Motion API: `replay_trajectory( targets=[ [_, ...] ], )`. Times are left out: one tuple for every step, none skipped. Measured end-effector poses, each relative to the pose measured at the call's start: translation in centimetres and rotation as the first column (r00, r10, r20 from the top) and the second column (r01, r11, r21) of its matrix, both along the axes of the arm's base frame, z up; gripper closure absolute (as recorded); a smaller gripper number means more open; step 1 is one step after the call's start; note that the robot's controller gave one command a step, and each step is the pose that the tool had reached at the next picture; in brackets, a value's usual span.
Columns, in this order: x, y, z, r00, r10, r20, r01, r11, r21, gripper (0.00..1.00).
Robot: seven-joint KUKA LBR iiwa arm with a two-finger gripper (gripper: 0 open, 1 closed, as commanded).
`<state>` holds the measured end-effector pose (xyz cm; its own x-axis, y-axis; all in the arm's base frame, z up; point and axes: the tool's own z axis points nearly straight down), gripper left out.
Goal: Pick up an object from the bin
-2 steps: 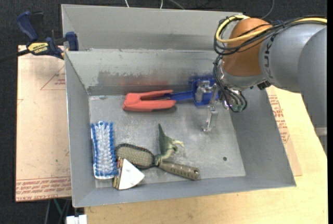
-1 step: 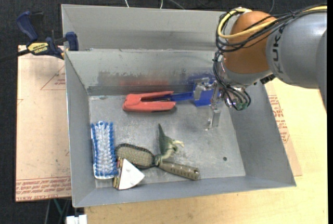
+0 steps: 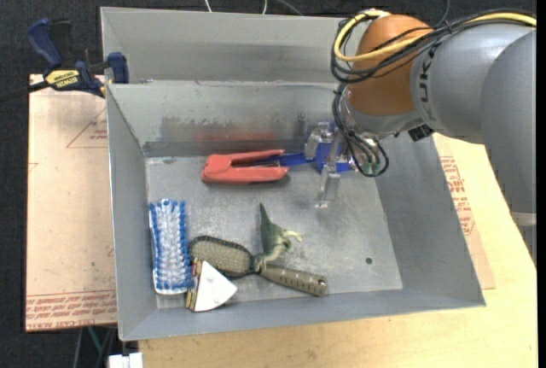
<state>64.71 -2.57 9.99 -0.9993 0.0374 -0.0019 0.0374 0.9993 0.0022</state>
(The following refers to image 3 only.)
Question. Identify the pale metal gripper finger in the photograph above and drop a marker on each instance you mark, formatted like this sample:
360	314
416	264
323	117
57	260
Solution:
328	187
315	142

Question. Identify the blue flat plastic tool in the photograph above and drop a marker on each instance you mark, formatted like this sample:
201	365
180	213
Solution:
296	159

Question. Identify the green toy dinosaur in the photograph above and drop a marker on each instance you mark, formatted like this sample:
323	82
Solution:
273	236

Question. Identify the grey metal bin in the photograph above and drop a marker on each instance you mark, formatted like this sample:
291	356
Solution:
239	195

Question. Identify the olive tan hairbrush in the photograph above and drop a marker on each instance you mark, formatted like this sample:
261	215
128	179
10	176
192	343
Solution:
226	257

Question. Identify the white triangular wedge box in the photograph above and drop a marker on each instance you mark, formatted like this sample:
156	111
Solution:
211	287

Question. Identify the blue and white scrub brush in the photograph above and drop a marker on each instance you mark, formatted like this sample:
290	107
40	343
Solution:
170	247

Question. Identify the brown cardboard board, red print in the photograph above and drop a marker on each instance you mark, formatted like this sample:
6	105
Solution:
68	195

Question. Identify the black cylinder on white bracket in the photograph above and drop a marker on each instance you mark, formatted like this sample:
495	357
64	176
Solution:
419	132

